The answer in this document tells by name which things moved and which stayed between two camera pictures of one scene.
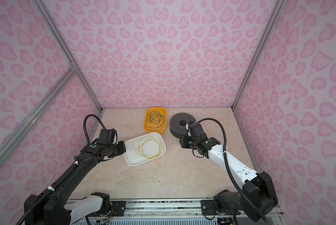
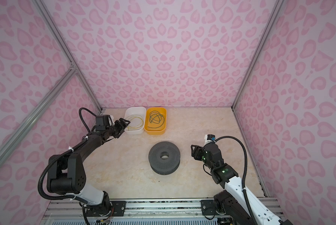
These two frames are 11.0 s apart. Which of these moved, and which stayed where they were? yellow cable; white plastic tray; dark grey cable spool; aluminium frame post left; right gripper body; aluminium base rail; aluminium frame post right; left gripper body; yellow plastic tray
Moved: dark grey cable spool; left gripper body; white plastic tray; yellow cable; right gripper body
Stayed: yellow plastic tray; aluminium frame post right; aluminium frame post left; aluminium base rail
